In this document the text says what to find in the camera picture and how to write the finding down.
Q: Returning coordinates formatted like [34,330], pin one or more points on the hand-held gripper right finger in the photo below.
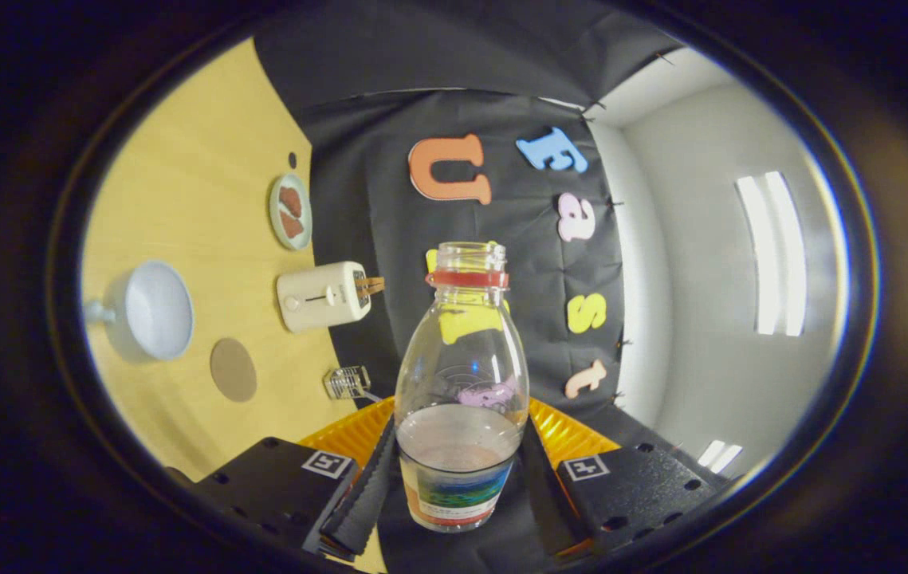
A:
[637,486]

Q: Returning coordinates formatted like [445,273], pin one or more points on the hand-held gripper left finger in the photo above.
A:
[278,482]

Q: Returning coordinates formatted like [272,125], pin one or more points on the round brown coaster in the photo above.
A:
[233,370]

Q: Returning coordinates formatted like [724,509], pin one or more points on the small ceiling light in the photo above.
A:
[718,457]

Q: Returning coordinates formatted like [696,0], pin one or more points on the white toaster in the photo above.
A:
[318,299]

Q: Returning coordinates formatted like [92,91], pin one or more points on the brown toast slice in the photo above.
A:
[374,286]

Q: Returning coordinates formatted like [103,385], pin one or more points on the brown food piece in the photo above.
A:
[293,226]
[291,200]

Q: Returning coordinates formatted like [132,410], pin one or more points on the long ceiling light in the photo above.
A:
[772,255]

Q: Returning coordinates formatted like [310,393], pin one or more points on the pale green plate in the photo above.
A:
[273,210]

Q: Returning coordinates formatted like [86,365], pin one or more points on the wooden table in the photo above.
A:
[182,199]

